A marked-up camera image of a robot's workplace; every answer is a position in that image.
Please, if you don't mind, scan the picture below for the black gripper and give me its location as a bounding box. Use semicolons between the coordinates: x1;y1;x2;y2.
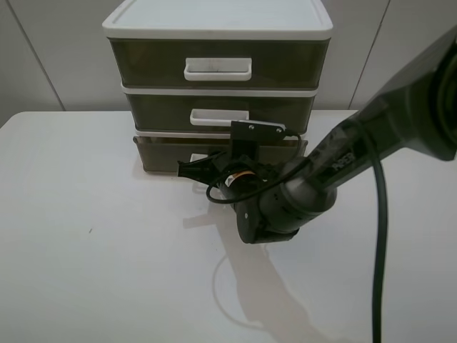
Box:
177;151;282;204

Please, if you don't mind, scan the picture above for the dark translucent drawer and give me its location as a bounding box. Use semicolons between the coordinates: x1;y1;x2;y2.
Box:
110;39;328;89
134;136;308;174
126;94;314;133

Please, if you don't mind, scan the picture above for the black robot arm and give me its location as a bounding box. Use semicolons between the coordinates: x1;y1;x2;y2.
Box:
178;29;456;244

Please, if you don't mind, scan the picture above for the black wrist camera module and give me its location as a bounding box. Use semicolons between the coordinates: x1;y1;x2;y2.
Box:
229;120;286;160

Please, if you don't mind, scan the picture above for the white plastic drawer cabinet frame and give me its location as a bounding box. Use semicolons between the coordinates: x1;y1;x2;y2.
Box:
102;1;333;136

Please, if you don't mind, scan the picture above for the black thick cable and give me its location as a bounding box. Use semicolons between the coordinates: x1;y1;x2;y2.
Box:
356;119;387;343

